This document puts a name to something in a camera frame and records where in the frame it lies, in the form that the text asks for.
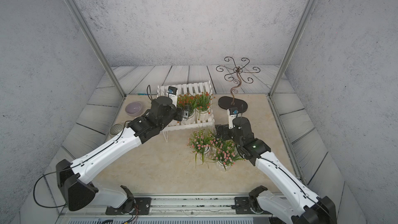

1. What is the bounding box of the pink flower potted plant back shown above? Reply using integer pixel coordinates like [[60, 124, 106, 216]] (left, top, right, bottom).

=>
[[210, 134, 226, 148]]

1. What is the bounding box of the pink flower potted plant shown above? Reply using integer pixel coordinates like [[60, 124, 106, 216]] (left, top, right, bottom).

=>
[[209, 140, 243, 171], [188, 129, 215, 164], [210, 134, 226, 148]]

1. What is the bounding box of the pink flower potted plant front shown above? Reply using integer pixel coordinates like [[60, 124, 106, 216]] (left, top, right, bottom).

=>
[[209, 140, 243, 171]]

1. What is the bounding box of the red flower potted plant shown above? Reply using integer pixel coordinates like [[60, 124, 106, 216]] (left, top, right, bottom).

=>
[[195, 92, 212, 122]]

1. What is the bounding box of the white wooden slatted rack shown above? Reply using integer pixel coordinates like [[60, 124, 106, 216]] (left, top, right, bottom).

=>
[[157, 81, 215, 141]]

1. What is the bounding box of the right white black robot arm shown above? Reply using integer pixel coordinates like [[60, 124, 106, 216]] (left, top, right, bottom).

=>
[[216, 117, 337, 224]]

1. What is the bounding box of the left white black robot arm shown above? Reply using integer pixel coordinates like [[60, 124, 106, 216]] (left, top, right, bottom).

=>
[[54, 96, 189, 213]]

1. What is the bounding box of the purple ceramic bowl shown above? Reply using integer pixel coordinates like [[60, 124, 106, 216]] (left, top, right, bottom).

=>
[[125, 101, 143, 117]]

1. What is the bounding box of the striped grey ceramic mug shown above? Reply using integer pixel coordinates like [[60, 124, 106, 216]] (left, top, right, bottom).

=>
[[108, 123, 124, 139]]

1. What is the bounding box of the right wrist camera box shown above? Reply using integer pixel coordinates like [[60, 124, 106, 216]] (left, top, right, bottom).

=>
[[227, 107, 239, 129]]

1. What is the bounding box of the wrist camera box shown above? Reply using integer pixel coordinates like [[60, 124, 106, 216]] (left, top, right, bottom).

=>
[[167, 86, 178, 107], [227, 107, 239, 129]]

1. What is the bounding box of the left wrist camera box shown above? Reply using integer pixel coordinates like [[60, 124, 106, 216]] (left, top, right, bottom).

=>
[[167, 86, 178, 107]]

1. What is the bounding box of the bronze wire scroll stand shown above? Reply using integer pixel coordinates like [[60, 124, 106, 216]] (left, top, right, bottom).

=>
[[216, 57, 261, 113]]

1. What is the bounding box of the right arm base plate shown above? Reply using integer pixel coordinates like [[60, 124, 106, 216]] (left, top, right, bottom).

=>
[[231, 197, 272, 216]]

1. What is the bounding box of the aluminium front rail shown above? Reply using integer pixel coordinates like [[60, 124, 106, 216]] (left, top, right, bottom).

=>
[[55, 194, 330, 224]]

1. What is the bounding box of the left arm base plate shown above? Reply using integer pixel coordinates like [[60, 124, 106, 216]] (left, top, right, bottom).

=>
[[105, 197, 152, 215]]

